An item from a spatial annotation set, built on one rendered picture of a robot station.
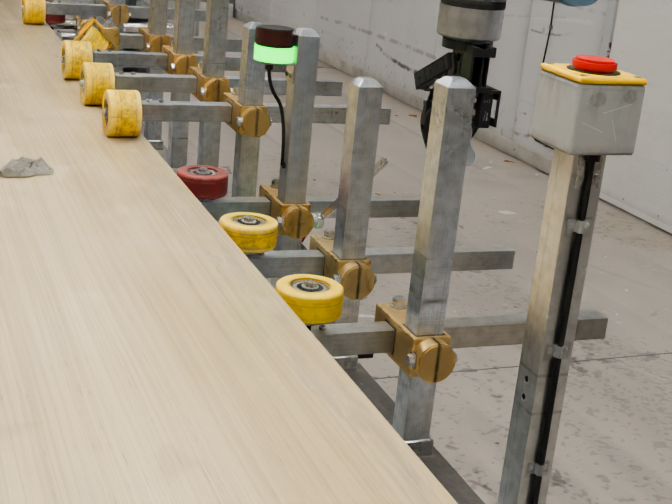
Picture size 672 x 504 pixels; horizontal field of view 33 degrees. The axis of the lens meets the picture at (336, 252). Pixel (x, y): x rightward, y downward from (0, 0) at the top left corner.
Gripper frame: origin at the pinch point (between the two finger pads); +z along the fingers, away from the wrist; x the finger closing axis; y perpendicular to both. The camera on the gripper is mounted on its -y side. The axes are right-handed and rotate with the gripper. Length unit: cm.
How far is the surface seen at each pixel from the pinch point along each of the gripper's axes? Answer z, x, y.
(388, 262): 11.9, -9.5, 4.6
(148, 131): 22, -16, -116
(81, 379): 6, -61, 47
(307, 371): 6, -39, 49
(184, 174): 5.7, -33.2, -20.6
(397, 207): 11.5, 3.4, -20.1
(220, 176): 5.7, -27.9, -19.2
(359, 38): 70, 246, -589
